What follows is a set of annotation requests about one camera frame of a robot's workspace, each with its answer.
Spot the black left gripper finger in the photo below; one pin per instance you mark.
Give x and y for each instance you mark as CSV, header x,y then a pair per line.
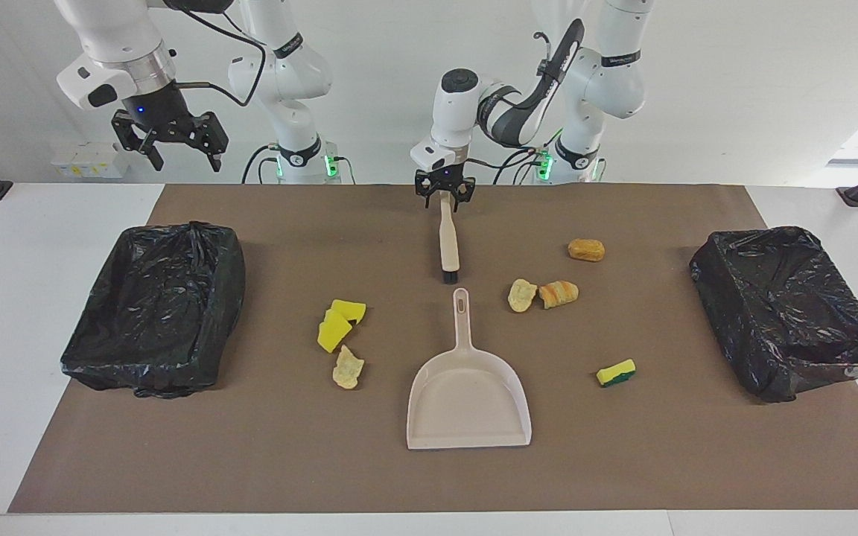
x,y
468,195
422,197

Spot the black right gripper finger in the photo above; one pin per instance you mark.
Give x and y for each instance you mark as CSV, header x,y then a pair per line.
x,y
217,138
135,134

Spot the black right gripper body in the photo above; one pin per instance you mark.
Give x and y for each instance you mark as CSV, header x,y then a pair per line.
x,y
164,112

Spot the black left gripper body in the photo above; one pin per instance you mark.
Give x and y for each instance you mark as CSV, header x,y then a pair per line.
x,y
444,182

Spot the beige hand brush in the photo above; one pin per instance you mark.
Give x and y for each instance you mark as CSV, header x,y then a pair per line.
x,y
449,246

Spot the cream toy pastry piece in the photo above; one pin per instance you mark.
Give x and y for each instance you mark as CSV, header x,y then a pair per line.
x,y
522,295

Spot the brown toy bread roll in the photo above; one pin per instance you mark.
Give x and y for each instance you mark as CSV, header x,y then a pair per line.
x,y
586,250

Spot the orange striped toy croissant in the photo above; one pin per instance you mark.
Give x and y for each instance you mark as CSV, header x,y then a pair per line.
x,y
558,293

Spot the pale beige chunk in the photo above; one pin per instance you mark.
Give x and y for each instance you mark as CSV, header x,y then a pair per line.
x,y
347,368

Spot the beige plastic dustpan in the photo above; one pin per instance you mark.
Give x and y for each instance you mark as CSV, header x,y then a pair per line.
x,y
466,402

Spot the yellow green sponge piece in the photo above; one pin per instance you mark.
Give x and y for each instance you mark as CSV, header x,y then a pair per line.
x,y
615,372

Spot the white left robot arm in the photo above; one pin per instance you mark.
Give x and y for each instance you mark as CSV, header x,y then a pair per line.
x,y
459,112

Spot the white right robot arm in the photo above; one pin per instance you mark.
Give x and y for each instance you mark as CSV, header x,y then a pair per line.
x,y
112,37

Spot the black bag-lined bin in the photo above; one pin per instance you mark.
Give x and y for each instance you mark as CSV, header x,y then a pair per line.
x,y
153,313
786,313

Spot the brown table mat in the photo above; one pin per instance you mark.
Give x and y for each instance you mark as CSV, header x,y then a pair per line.
x,y
623,447

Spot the white wall socket box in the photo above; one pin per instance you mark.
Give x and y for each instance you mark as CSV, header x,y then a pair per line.
x,y
94,160

